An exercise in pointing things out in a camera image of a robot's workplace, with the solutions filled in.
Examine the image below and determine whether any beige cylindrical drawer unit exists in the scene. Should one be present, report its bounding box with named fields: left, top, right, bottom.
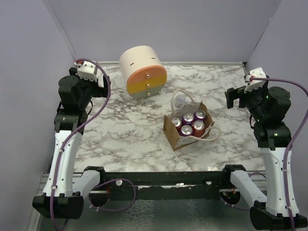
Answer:
left=119, top=45, right=167, bottom=99

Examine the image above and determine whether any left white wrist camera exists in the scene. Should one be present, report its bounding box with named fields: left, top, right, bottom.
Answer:
left=74, top=61, right=98, bottom=82

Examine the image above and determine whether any purple fanta can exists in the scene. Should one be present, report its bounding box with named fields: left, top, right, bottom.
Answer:
left=194, top=109, right=207, bottom=122
left=181, top=113, right=195, bottom=126
left=179, top=125, right=193, bottom=137

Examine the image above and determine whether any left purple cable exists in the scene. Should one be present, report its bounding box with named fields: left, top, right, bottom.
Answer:
left=49, top=57, right=137, bottom=231

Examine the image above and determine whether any purple cable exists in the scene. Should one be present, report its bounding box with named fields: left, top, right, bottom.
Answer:
left=223, top=76, right=308, bottom=231
left=49, top=57, right=137, bottom=231

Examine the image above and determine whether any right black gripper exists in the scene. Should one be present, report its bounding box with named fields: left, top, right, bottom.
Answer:
left=226, top=82, right=268, bottom=121

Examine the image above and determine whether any aluminium frame rail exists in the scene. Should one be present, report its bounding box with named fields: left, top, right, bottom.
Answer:
left=37, top=173, right=49, bottom=195

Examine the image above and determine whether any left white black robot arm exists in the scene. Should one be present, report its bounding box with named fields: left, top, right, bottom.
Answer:
left=32, top=68, right=111, bottom=219

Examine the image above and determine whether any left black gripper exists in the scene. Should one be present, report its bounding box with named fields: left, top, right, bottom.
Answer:
left=70, top=67, right=110, bottom=109

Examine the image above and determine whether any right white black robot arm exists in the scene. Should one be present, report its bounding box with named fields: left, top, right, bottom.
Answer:
left=221, top=87, right=308, bottom=231

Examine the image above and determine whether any red cola can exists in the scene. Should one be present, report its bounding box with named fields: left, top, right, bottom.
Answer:
left=192, top=120, right=205, bottom=137
left=171, top=116, right=182, bottom=132

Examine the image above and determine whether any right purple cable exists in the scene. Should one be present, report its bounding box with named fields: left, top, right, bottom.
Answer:
left=223, top=76, right=308, bottom=231

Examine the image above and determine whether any burlap canvas tote bag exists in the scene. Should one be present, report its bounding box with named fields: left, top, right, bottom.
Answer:
left=163, top=89, right=221, bottom=151

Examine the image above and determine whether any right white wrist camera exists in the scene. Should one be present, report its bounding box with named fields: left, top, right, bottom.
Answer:
left=244, top=67, right=267, bottom=93

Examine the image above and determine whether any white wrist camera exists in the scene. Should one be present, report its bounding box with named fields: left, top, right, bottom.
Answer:
left=244, top=67, right=267, bottom=93
left=74, top=61, right=98, bottom=82

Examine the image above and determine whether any purple Fanta can front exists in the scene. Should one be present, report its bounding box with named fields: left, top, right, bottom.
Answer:
left=181, top=113, right=195, bottom=126

